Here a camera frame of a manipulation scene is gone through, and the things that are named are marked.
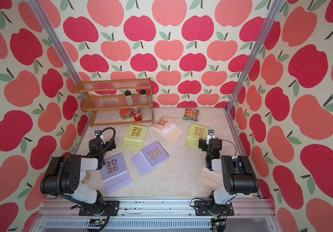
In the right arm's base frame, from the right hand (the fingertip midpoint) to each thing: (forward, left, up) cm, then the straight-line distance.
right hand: (211, 141), depth 94 cm
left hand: (-6, +70, +1) cm, 70 cm away
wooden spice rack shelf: (+30, +73, +2) cm, 80 cm away
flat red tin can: (+20, +64, -1) cm, 68 cm away
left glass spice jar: (+19, +58, +17) cm, 63 cm away
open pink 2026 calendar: (+11, +31, -5) cm, 33 cm away
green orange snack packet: (+26, +13, -3) cm, 29 cm away
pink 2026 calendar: (-23, 0, -7) cm, 24 cm away
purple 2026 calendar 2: (-26, +59, -5) cm, 64 cm away
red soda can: (+16, +53, +3) cm, 56 cm away
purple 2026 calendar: (-13, +40, -5) cm, 42 cm away
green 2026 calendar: (+2, +54, -5) cm, 54 cm away
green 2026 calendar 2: (+9, +10, -5) cm, 14 cm away
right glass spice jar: (+23, +48, +19) cm, 57 cm away
